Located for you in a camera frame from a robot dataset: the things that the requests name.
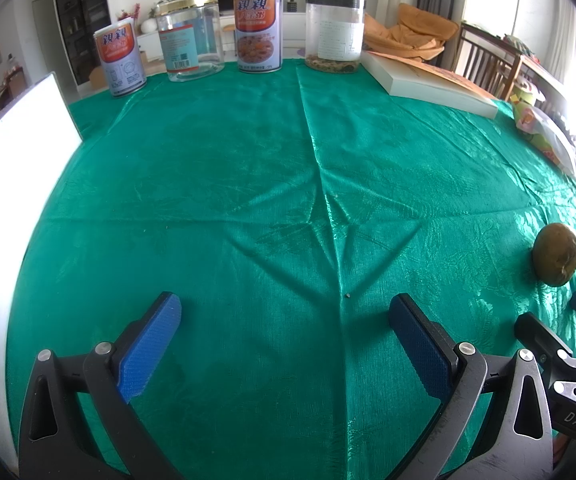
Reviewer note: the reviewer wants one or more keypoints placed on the tin can with food picture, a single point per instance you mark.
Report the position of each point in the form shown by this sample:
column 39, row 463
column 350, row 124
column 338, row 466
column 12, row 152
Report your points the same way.
column 259, row 30

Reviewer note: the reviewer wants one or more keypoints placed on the clear jar with gold lid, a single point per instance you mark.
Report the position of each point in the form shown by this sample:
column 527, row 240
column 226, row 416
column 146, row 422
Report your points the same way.
column 190, row 37

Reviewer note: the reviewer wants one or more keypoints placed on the dark glass cabinet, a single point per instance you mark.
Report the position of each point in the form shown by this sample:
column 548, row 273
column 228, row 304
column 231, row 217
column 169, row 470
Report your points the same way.
column 80, row 15

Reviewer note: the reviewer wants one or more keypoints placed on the brown kiwi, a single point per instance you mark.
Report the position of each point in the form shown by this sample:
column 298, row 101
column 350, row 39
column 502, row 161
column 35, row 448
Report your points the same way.
column 557, row 255

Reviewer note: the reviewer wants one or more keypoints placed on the red flowers in vase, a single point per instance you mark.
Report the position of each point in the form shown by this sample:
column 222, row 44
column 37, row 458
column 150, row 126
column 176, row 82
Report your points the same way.
column 128, row 12

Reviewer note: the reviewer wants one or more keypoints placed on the tin can with blue label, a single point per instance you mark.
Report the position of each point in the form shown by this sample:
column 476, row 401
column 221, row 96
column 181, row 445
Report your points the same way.
column 120, row 57

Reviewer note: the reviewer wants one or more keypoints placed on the green tablecloth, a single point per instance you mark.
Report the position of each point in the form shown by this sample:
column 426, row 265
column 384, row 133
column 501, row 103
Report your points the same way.
column 268, row 185

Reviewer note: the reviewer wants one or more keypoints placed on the flat white and orange box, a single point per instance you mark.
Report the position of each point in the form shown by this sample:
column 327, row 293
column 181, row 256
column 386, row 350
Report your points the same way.
column 432, row 82

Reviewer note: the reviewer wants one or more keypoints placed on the clear jar with black lid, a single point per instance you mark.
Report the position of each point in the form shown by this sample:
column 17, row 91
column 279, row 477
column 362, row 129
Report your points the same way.
column 334, row 35

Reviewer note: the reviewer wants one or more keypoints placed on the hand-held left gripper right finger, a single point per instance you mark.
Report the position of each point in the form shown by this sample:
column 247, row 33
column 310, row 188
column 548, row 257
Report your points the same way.
column 420, row 350

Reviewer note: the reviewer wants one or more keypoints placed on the round white vase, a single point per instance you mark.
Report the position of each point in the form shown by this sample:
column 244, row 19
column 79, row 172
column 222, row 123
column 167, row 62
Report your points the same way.
column 146, row 25

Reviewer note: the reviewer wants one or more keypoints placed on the printed plastic bag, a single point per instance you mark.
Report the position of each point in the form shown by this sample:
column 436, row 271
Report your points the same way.
column 542, row 125

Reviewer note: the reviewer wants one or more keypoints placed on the wooden chair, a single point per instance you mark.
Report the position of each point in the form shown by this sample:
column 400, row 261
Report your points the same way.
column 492, row 60

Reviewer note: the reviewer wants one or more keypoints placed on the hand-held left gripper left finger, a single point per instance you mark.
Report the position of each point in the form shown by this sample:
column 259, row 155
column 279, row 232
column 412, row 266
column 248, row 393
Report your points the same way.
column 150, row 345

